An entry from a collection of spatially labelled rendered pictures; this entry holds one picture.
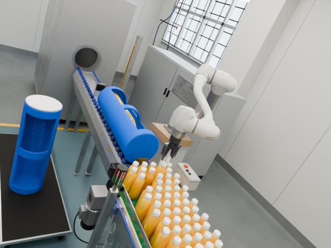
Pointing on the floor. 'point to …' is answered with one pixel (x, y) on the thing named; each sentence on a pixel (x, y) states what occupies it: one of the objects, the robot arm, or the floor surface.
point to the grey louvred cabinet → (189, 156)
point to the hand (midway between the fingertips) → (165, 160)
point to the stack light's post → (102, 218)
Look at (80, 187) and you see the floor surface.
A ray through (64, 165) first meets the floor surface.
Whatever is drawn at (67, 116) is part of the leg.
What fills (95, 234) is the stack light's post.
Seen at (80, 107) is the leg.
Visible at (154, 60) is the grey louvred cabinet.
